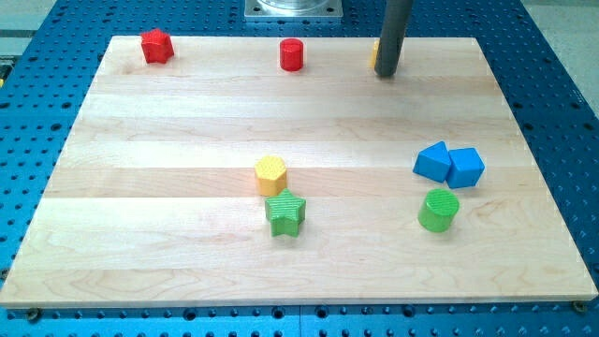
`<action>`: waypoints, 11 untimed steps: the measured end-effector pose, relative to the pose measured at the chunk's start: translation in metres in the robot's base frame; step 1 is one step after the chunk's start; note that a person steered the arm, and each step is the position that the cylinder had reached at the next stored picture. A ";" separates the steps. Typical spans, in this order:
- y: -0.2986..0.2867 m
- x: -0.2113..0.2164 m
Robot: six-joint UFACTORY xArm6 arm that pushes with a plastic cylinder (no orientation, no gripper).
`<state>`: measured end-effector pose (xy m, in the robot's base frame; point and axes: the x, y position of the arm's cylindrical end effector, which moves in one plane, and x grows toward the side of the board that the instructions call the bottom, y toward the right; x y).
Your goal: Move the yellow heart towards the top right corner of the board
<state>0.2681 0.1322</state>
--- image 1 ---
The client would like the green star block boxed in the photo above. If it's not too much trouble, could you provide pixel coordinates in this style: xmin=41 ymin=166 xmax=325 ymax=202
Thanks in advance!
xmin=265 ymin=188 xmax=306 ymax=238

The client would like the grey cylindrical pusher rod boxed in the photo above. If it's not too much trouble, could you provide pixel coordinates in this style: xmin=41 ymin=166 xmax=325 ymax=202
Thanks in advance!
xmin=373 ymin=0 xmax=414 ymax=78

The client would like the green cylinder block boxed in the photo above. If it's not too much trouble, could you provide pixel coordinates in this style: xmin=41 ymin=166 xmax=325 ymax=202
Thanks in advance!
xmin=417 ymin=188 xmax=460 ymax=233

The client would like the blue triangle block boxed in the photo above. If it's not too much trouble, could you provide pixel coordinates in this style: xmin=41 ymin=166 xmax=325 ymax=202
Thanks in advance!
xmin=413 ymin=140 xmax=452 ymax=183

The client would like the wooden board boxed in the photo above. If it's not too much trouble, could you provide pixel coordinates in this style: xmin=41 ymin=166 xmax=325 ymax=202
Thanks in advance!
xmin=1 ymin=36 xmax=597 ymax=309

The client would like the red star block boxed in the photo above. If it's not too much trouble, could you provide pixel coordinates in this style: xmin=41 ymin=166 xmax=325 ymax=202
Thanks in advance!
xmin=140 ymin=28 xmax=174 ymax=64

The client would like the blue cube block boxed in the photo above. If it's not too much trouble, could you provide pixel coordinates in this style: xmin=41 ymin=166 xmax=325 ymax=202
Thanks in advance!
xmin=446 ymin=148 xmax=485 ymax=188

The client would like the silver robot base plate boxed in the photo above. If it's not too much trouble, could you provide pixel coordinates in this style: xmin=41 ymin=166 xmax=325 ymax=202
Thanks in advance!
xmin=244 ymin=0 xmax=343 ymax=20

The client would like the blue perforated table plate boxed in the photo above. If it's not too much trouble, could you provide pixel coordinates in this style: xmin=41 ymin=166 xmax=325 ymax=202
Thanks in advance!
xmin=1 ymin=0 xmax=598 ymax=337

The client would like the yellow heart block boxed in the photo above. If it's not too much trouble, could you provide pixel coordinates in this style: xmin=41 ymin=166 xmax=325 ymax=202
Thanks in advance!
xmin=369 ymin=39 xmax=379 ymax=69

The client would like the yellow hexagon block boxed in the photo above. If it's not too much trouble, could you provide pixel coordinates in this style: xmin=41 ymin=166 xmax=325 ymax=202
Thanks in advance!
xmin=255 ymin=155 xmax=287 ymax=197

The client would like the red cylinder block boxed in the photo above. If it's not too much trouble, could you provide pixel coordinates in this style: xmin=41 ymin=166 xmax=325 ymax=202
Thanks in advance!
xmin=279 ymin=38 xmax=303 ymax=71

